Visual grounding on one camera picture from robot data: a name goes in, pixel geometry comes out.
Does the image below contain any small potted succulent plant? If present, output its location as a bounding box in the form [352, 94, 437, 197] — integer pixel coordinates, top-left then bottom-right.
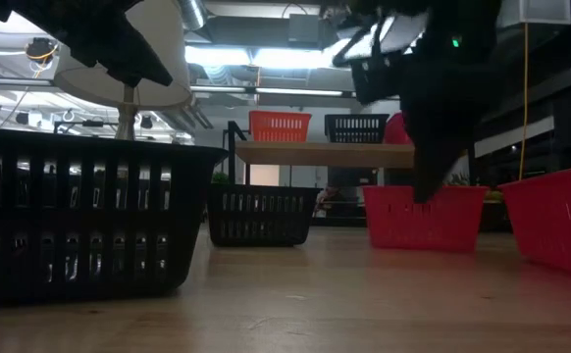
[441, 169, 471, 187]

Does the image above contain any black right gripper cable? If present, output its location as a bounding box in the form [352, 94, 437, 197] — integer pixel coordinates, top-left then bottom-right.
[333, 19, 383, 68]

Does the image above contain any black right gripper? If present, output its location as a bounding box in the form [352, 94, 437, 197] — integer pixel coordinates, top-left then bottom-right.
[398, 0, 505, 205]

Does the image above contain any silver ceiling duct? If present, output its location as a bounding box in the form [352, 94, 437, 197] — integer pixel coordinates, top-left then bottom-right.
[177, 0, 209, 31]

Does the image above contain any person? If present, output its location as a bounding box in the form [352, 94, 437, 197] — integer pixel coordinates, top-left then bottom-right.
[314, 185, 345, 218]

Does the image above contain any black plastic slotted basket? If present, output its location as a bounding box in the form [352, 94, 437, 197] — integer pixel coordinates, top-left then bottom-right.
[0, 126, 229, 309]
[208, 184, 322, 248]
[324, 113, 390, 145]

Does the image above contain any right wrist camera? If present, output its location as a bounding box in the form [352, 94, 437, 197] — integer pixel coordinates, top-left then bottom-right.
[351, 53, 404, 107]

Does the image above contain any white shade table lamp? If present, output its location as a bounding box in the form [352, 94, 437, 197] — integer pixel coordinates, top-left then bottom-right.
[53, 0, 194, 142]

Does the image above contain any red plastic slotted basket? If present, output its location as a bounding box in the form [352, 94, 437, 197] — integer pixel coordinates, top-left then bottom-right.
[383, 111, 414, 146]
[498, 163, 571, 283]
[362, 184, 489, 254]

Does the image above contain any bright ceiling light panel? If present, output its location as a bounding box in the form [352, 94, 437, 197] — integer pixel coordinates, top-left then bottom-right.
[184, 44, 345, 70]

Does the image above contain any white hanging panel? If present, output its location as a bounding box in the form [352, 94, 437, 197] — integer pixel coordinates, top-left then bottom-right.
[498, 0, 571, 26]

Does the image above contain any grey ceiling box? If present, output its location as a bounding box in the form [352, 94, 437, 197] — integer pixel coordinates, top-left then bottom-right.
[287, 13, 322, 45]

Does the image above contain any orange plastic slotted basket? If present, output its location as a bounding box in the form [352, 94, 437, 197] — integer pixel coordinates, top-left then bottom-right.
[248, 110, 313, 144]

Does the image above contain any black yellow cord reel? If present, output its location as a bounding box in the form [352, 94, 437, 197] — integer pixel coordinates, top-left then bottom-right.
[24, 36, 60, 65]

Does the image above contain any yellow hanging cord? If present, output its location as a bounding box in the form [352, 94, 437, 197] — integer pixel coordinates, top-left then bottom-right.
[518, 22, 531, 168]

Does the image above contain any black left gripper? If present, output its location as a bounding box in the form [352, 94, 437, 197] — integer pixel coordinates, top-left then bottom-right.
[10, 0, 174, 88]

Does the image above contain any wooden shelf with black legs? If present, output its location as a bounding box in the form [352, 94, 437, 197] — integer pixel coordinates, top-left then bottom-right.
[223, 120, 478, 187]

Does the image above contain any fluorescent tube light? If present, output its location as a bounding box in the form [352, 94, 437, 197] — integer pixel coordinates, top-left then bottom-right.
[189, 85, 256, 95]
[255, 86, 345, 98]

